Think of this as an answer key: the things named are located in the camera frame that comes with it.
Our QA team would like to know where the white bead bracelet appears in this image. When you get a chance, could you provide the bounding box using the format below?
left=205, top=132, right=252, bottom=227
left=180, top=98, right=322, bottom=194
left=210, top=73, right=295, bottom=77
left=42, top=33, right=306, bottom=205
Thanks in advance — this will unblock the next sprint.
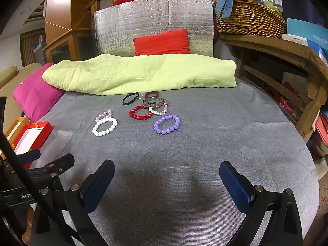
left=92, top=116, right=118, bottom=137

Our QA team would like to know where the pale pink bead bracelet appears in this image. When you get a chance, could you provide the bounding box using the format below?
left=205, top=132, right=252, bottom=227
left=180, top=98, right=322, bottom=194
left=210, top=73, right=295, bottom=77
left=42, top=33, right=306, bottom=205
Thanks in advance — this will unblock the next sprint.
left=95, top=109, right=113, bottom=123

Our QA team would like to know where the red bead bracelet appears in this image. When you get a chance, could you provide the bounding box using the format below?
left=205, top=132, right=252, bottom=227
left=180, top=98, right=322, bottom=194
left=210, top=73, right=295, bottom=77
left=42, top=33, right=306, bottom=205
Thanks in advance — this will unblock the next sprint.
left=128, top=104, right=154, bottom=121

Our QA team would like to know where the purple bead bracelet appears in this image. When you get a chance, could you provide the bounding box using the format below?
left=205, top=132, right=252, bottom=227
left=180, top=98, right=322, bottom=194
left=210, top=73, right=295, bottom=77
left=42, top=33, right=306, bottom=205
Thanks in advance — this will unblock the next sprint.
left=153, top=114, right=181, bottom=135

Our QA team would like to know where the black cord bracelet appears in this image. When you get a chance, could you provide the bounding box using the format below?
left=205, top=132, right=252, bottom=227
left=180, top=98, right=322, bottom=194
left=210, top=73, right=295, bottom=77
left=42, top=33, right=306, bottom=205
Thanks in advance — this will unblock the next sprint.
left=122, top=92, right=144, bottom=106

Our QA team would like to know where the maroon hair band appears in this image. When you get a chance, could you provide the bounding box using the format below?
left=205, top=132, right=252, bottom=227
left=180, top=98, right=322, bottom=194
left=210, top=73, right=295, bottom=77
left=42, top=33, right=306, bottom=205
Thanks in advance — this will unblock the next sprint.
left=144, top=91, right=159, bottom=99

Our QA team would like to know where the white pink charm bracelet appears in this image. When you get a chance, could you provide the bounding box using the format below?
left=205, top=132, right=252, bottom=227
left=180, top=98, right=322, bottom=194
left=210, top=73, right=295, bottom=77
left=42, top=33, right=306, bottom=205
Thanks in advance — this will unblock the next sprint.
left=148, top=103, right=169, bottom=116

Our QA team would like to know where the silver metal bangle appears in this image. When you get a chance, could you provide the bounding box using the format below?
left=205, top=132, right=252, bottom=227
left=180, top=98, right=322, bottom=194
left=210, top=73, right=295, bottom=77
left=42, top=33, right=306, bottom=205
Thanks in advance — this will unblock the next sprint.
left=142, top=97, right=166, bottom=108

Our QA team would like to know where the person's left hand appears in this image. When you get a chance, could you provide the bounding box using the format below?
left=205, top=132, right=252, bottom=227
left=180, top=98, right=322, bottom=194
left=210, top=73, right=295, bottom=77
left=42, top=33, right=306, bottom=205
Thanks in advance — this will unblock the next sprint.
left=21, top=207, right=34, bottom=245

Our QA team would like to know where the red box lid tray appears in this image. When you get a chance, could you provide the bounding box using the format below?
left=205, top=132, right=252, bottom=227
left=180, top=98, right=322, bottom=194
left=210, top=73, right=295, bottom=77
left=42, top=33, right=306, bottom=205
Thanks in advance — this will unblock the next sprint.
left=12, top=122, right=53, bottom=155

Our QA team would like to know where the orange gift box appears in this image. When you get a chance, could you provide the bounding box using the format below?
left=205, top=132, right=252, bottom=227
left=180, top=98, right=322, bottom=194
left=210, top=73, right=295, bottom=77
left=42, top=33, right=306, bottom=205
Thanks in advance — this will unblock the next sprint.
left=5, top=116, right=30, bottom=144

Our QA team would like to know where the magenta pillow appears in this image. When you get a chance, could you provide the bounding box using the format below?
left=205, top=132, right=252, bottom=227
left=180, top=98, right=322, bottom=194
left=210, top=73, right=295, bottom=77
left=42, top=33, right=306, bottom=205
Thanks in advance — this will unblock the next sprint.
left=13, top=63, right=65, bottom=123

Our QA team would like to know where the beige leather sofa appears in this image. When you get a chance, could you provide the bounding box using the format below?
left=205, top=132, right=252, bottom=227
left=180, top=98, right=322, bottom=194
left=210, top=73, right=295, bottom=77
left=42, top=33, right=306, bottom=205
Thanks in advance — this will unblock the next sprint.
left=1, top=63, right=42, bottom=133

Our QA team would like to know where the grey bed blanket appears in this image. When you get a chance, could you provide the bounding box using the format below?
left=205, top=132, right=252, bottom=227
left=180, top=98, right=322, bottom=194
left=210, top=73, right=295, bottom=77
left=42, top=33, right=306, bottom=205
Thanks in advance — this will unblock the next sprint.
left=33, top=81, right=319, bottom=245

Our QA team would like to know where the light green folded quilt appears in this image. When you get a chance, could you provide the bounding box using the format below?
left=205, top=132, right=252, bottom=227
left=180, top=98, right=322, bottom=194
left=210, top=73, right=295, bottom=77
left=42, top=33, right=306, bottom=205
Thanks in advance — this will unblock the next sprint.
left=42, top=54, right=236, bottom=96

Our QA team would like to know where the wooden cabinet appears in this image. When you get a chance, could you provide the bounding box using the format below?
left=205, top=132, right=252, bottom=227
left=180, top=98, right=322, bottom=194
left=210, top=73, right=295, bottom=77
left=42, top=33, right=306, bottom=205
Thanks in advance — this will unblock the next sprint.
left=43, top=0, right=95, bottom=63

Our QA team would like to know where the wooden side shelf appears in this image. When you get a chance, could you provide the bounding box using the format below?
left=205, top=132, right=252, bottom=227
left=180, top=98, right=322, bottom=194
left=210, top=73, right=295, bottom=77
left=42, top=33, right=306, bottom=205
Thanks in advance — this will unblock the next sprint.
left=220, top=35, right=327, bottom=141

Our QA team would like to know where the silver foil insulation panel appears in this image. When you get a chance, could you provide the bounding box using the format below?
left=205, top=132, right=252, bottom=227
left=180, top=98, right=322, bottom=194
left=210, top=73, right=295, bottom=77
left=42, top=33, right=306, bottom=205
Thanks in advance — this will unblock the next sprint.
left=93, top=0, right=214, bottom=57

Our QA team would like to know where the small red pillow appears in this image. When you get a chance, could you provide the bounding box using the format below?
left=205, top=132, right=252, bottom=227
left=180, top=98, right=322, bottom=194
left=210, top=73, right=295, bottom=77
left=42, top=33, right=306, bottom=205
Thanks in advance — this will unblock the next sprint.
left=133, top=29, right=190, bottom=56

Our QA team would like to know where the blue fashion box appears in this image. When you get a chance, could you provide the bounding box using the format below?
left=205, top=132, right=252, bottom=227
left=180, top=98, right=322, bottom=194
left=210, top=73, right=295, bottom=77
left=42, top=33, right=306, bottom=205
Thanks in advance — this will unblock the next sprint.
left=287, top=18, right=328, bottom=53

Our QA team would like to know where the wicker basket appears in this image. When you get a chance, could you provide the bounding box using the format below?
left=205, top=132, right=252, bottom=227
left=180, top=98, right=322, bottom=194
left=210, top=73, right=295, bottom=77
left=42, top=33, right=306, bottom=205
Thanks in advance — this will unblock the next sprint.
left=216, top=0, right=287, bottom=38

